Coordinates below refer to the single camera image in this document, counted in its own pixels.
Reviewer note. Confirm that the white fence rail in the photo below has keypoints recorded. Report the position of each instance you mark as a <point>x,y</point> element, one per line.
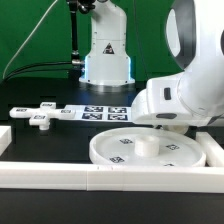
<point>214,152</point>
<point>5,138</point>
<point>89,177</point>

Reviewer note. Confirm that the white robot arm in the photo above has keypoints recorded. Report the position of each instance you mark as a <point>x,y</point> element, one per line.
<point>195,37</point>

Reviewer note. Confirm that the white round table top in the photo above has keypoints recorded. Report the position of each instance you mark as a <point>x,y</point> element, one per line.
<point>140,146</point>

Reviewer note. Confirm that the white right fence rail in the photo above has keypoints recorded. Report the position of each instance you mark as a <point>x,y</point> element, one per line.
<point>214,152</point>

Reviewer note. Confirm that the white left fence rail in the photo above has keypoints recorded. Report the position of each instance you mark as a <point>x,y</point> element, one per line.
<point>5,138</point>

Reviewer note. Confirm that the white front fence rail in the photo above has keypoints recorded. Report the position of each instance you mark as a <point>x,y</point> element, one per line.
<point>89,177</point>

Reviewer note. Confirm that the black camera stand pole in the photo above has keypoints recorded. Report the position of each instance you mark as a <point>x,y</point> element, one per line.
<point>73,8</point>

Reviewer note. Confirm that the white cross-shaped table base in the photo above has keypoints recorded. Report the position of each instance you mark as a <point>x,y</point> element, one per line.
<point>41,116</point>

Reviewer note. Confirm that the white marker sheet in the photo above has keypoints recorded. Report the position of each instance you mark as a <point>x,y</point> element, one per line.
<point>100,113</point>

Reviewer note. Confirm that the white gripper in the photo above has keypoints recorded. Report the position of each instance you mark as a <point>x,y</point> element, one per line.
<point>159,104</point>

